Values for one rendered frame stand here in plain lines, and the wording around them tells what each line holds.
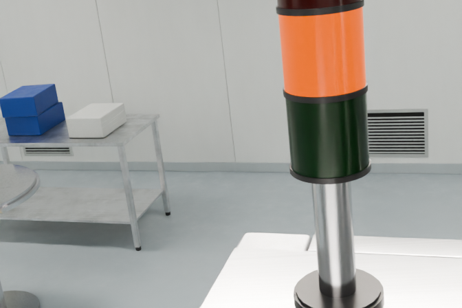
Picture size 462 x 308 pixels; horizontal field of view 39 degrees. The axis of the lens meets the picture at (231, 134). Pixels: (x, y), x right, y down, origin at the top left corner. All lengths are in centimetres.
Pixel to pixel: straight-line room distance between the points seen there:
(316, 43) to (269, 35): 558
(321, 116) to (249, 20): 560
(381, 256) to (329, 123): 16
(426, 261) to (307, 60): 20
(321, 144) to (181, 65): 590
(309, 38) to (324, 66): 2
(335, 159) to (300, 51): 7
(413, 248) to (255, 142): 577
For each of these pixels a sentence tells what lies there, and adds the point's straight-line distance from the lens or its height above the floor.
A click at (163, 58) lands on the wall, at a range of 632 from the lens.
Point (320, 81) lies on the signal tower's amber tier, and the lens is 37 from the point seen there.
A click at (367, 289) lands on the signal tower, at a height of 211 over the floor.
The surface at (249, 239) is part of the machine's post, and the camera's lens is 55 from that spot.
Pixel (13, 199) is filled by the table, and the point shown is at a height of 92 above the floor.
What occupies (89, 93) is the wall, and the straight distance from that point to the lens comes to 678.
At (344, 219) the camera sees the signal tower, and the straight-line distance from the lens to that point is 42.
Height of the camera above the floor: 235
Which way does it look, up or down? 18 degrees down
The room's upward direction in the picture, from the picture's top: 6 degrees counter-clockwise
